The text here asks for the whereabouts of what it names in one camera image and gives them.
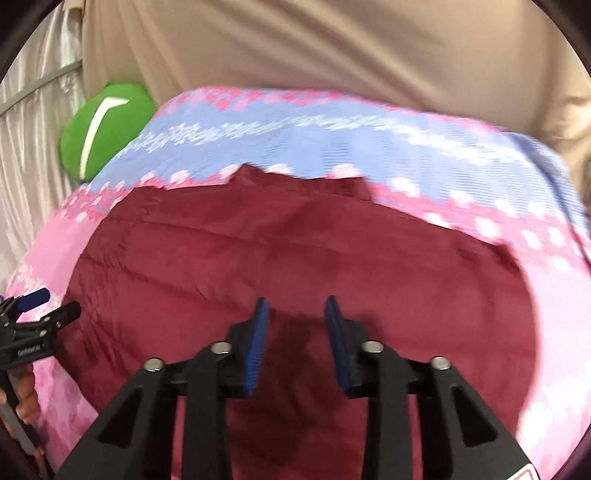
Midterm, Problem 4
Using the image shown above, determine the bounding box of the pink floral bedsheet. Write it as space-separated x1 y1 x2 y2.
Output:
4 85 591 480

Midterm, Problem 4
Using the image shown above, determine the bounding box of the person's left hand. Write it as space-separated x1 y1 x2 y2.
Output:
0 368 46 455

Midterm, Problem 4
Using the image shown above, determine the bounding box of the green plush pillow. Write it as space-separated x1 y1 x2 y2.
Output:
59 82 158 185

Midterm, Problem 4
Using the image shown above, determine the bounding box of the maroon quilted jacket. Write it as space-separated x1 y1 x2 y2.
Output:
55 164 539 480

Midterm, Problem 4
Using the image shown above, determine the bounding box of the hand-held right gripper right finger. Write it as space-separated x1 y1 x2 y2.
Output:
324 295 536 480

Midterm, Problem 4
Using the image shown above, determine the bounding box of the beige cloth backdrop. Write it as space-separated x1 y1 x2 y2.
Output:
81 0 591 204

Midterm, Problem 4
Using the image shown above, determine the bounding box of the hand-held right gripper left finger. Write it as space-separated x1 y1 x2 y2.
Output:
53 297 270 480

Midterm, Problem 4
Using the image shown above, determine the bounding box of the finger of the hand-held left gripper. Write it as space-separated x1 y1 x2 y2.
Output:
4 287 51 315
39 301 83 330

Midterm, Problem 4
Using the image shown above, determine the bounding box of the grey metal rod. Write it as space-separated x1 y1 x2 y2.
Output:
0 61 84 116

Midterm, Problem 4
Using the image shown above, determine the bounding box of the silver satin curtain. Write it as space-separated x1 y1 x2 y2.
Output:
0 4 88 282

